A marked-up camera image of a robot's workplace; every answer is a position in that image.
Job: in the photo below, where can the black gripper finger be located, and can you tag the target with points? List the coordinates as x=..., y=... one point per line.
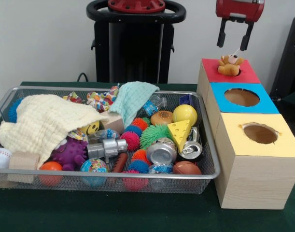
x=222, y=33
x=246, y=36

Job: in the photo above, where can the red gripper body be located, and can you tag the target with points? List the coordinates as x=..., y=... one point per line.
x=239, y=9

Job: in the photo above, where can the brown plush bear toy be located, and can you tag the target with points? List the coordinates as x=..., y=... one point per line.
x=230, y=66

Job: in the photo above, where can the light blue waffle cloth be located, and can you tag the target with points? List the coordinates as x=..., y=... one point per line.
x=130, y=101

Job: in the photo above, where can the cream waffle cloth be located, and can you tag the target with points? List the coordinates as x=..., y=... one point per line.
x=46, y=120

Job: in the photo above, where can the wooden box with three holes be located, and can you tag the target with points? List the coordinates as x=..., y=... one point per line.
x=253, y=178

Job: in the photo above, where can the silver mesh bin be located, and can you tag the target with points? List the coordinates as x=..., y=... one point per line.
x=186, y=186

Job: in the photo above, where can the black upright panel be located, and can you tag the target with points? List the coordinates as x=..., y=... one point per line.
x=289, y=60

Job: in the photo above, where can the yellow ball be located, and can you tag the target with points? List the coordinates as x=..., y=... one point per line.
x=184, y=114

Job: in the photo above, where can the toy hamburger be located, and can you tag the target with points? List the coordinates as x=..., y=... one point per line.
x=161, y=117

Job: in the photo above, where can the yellow cheese wedge toy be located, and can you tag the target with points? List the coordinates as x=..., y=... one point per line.
x=178, y=133

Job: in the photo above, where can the green spiky ball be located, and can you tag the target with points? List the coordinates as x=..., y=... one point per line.
x=154, y=134

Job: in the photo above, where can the crushed silver can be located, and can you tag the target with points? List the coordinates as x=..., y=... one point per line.
x=161, y=152

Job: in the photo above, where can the brown toy football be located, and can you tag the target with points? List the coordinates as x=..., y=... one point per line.
x=187, y=168

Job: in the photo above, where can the globe print ball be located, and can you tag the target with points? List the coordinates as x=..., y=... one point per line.
x=94, y=166

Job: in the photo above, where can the white baseball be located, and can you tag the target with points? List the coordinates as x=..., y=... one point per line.
x=1, y=158

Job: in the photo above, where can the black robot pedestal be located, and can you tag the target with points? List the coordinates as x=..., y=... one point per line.
x=135, y=48

